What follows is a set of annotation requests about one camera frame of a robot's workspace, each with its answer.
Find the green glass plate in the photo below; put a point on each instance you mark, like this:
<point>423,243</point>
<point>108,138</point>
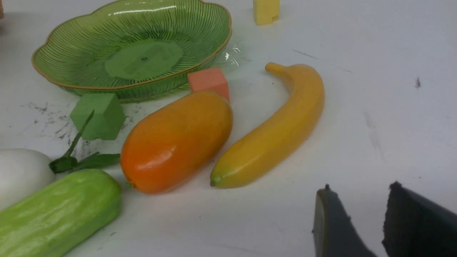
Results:
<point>136,49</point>

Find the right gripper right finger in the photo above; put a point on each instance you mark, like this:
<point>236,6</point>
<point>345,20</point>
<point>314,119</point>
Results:
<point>415,226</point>

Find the yellow banana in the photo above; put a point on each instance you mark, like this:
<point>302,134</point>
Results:
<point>269,144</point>

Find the yellow foam cube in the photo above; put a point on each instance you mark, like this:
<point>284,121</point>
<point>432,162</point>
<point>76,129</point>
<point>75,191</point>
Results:
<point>266,11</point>

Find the green foam cube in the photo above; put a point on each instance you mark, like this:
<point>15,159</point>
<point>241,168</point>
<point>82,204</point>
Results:
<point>107,120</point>

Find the white eggplant with leaves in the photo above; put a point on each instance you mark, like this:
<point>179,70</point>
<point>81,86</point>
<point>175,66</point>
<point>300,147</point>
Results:
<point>24,172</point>

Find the orange mango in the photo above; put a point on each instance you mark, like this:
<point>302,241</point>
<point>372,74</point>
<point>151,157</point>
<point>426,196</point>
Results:
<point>170,146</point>

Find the orange foam cube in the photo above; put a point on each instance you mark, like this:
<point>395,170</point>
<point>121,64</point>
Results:
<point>209,79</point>

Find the light green cucumber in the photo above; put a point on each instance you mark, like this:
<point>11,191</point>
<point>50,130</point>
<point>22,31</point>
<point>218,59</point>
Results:
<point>54,220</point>

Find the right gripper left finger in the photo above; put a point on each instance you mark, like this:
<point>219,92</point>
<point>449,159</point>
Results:
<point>333,231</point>

